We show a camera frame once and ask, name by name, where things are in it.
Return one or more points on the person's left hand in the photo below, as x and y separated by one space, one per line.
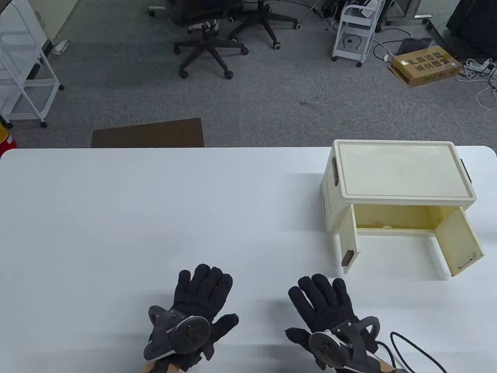
202 287

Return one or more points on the person's right hand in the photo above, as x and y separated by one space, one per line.
326 303

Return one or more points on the cream cabinet door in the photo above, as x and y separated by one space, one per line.
348 237
458 241

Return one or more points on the person's left forearm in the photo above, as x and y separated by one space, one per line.
155 367

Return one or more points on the cream plastic cabinet body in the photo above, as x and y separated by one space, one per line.
400 167

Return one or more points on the grey right hand controller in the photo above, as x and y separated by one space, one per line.
328 347

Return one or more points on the grey hand controller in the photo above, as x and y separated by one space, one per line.
328 347
186 334

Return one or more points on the grey left hand controller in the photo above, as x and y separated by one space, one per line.
186 334

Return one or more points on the dark brown floor mat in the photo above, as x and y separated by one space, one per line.
147 134

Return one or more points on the black wheeled office chair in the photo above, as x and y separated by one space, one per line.
261 15
205 42

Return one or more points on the red fire extinguisher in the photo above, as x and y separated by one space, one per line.
4 140

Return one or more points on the white rolling cart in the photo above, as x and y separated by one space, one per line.
341 51
21 105

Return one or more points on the brown cardboard box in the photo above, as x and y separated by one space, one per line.
427 66

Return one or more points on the black flat laptop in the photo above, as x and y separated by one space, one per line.
413 46

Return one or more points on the white floor device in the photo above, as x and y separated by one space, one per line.
60 47

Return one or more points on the white power strip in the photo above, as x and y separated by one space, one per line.
479 65

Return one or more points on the black metal floor bar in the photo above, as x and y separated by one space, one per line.
437 33

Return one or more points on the black cloth cover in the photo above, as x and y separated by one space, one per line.
473 23

